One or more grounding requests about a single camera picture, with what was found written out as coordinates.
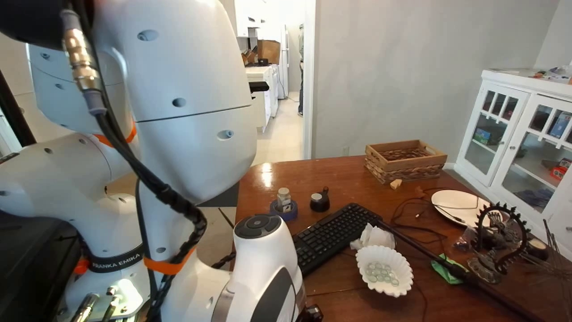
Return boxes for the metal robot base stand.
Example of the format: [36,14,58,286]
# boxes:
[70,284,152,322]

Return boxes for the white round plate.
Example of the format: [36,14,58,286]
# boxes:
[429,187,492,228]

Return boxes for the small blue glass bottle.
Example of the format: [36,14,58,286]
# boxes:
[270,185,301,223]

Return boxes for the small black round bottle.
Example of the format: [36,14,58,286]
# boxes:
[308,185,333,212]

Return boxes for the black floor mat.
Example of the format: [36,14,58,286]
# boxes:
[202,182,242,209]

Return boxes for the white kitchen counter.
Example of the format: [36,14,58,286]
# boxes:
[245,62,283,134]

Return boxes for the black computer keyboard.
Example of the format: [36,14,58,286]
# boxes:
[294,202,383,277]

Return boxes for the brown cardboard box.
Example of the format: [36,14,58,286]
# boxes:
[240,37,283,67]

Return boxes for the white crumpled paper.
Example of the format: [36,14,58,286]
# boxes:
[349,221,397,252]

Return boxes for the wooden slatted crate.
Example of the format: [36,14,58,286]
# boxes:
[363,137,449,185]

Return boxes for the white scalloped bowl with beads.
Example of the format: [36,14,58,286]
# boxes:
[354,243,415,298]

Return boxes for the green flat card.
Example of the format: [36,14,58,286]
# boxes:
[429,252,472,286]

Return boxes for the white glass-door cabinet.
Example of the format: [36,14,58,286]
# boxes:
[453,67,572,261]

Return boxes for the black gear sculpture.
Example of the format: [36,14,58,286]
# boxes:
[454,200,533,284]

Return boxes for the large black box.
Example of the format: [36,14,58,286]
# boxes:
[0,210,83,322]

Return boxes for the colourful small clutter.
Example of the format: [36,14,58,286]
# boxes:
[531,62,572,85]

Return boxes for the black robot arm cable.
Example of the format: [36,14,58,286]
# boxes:
[59,7,211,322]

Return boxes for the thin black wire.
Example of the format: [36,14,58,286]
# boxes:
[390,191,451,241]

